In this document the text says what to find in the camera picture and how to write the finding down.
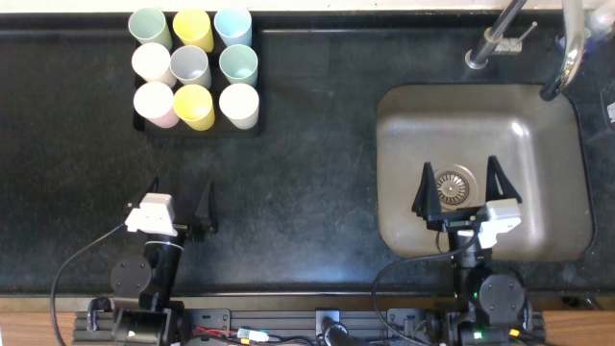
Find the steel sink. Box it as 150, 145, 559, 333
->
375, 84, 596, 263

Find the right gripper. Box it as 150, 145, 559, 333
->
411, 155, 524, 234

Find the yellow cup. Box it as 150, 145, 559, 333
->
172, 8, 215, 53
172, 84, 216, 132

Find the blue cup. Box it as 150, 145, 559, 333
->
212, 6, 254, 48

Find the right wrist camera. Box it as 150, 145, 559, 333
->
475, 198, 524, 250

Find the grey cup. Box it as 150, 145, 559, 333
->
169, 44, 213, 89

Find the green cup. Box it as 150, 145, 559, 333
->
127, 7, 174, 51
218, 43, 259, 87

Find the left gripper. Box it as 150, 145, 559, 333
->
142, 175, 220, 241

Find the black cable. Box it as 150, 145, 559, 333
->
49, 222, 129, 346
371, 229, 482, 346

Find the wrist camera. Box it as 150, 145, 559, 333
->
124, 192, 177, 236
475, 198, 524, 250

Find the white cup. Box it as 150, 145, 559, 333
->
218, 83, 261, 131

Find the black tray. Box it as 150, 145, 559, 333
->
132, 9, 263, 138

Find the steel tap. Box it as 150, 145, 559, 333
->
464, 0, 604, 102

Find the mounting rail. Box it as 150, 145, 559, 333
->
71, 307, 547, 346

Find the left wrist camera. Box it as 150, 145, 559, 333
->
124, 192, 177, 236

